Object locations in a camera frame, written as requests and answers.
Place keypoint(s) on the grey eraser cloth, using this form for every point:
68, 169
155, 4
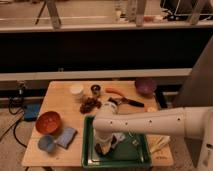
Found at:
119, 137

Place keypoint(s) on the purple bowl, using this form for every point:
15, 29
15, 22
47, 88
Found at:
145, 86

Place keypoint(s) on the wooden table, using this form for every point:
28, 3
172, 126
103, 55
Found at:
58, 98

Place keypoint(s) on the brown grape bunch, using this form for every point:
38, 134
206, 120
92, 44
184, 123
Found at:
89, 104

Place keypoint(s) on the blue power box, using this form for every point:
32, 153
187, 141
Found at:
31, 112

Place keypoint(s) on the metal fork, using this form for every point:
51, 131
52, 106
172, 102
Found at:
135, 141

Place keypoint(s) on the white cup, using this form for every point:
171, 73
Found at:
77, 90

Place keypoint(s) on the small dark metal cup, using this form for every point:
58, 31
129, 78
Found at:
96, 89

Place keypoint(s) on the black handled knife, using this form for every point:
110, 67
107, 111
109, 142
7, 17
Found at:
123, 100

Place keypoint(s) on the green plastic tray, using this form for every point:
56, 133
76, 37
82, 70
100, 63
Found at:
124, 155

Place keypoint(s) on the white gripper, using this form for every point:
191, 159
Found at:
104, 142

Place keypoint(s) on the orange bowl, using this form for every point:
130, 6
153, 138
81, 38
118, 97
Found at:
48, 122

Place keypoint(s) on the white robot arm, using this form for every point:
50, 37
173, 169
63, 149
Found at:
189, 122

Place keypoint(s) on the blue small cup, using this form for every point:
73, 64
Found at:
46, 143

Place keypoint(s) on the pale banana bunch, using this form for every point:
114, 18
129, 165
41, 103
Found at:
158, 142

